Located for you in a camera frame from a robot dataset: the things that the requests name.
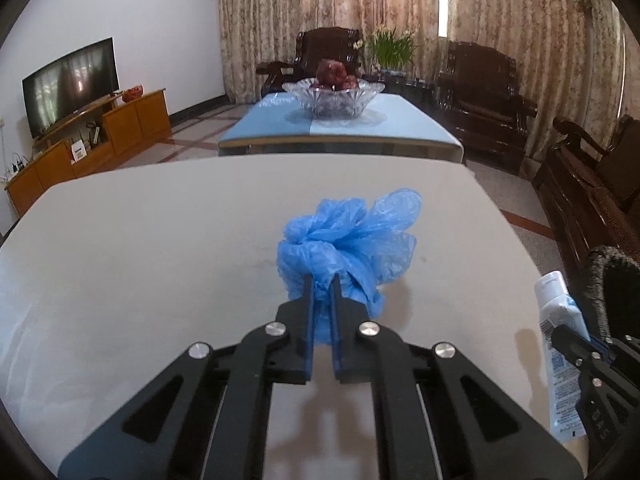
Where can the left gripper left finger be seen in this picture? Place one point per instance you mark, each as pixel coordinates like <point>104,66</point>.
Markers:
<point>205,416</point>

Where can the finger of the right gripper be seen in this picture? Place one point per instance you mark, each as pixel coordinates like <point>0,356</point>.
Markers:
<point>574,348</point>
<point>607,342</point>

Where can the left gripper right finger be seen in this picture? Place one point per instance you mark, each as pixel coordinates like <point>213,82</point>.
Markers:
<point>436,414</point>

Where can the blue plastic bag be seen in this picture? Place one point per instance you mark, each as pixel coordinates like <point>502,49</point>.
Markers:
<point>363,246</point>

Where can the black lined trash bin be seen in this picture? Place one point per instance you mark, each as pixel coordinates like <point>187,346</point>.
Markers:
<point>610,294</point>

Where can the dark wooden sofa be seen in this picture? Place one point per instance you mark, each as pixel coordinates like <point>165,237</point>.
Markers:
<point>591,194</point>

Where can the grey table cover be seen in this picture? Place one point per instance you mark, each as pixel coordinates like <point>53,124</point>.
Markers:
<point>108,279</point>

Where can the right dark wooden armchair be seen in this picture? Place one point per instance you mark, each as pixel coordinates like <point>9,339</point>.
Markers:
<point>478,100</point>

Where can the dark wooden armchair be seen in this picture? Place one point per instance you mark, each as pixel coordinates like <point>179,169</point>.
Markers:
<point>313,46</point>
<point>478,100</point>

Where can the blue coffee table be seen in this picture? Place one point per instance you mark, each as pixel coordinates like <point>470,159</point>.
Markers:
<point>388,125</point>

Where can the dark side table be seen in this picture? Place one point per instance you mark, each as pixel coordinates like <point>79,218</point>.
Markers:
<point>419,92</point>

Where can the white router box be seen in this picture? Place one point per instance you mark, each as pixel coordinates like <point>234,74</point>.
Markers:
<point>79,150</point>

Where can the orange wooden tv cabinet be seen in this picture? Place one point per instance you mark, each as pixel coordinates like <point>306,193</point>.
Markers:
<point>113,134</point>

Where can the floral beige curtains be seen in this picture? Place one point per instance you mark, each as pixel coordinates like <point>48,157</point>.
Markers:
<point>575,58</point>

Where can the glass fruit bowl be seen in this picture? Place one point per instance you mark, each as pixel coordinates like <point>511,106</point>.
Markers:
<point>333,104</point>

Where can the red teapot ornament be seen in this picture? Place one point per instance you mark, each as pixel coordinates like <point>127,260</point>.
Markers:
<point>133,93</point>

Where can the potted green plant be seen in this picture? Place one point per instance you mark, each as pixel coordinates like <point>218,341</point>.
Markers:
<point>391,49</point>

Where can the red apples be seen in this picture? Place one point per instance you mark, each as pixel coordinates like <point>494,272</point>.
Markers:
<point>332,75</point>

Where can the flat screen television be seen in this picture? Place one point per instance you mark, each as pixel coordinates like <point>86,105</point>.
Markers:
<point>69,84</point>

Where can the left dark wooden armchair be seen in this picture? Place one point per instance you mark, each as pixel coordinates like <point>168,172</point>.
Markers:
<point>313,46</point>

